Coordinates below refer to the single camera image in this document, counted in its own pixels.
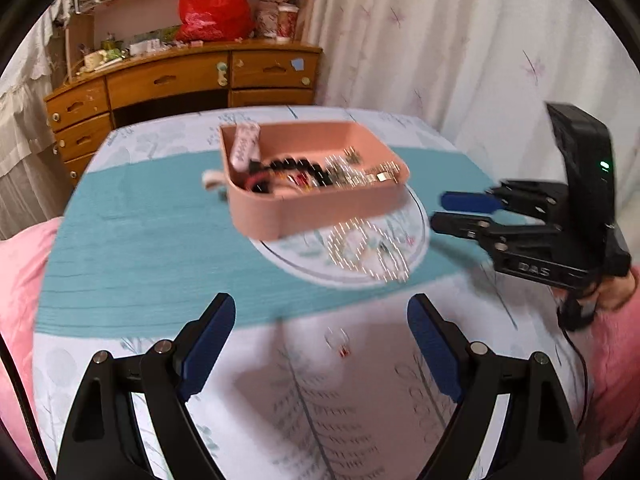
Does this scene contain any white pearl necklace bundle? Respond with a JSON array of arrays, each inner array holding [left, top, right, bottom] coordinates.
[[326, 216, 411, 283]]

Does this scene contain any black bead bracelet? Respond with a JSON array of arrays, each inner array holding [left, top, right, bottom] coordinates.
[[249, 156, 334, 194]]

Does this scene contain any small pearl earring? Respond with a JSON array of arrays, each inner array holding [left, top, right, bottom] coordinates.
[[324, 328, 352, 359]]

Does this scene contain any pink plastic tray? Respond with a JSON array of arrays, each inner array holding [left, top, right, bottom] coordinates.
[[219, 122, 410, 242]]

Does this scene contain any red string bracelet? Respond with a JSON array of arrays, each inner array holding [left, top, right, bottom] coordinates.
[[244, 169, 312, 196]]

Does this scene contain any pink strap smart watch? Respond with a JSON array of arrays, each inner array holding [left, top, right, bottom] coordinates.
[[230, 122, 260, 172]]

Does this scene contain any person right hand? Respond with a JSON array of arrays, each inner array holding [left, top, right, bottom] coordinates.
[[578, 266, 639, 312]]

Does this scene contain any white floral curtain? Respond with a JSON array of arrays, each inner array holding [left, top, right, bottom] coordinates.
[[299, 0, 640, 221]]

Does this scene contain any tree print tablecloth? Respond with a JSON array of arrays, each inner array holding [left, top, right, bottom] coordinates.
[[34, 107, 584, 479]]

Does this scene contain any cream lace cover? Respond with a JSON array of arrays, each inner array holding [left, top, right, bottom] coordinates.
[[1, 11, 72, 240]]

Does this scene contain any wooden desk with drawers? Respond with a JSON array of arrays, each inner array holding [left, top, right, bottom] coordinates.
[[44, 40, 322, 183]]

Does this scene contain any red paper cup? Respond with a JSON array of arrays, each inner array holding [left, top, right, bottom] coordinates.
[[276, 3, 299, 44]]

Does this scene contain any red plastic bag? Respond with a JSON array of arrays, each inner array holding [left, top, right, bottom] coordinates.
[[176, 0, 254, 44]]

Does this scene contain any wooden bookshelf hutch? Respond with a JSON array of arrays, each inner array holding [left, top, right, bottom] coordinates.
[[65, 0, 310, 81]]

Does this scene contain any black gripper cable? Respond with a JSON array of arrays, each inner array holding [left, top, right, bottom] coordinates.
[[556, 303, 594, 430]]

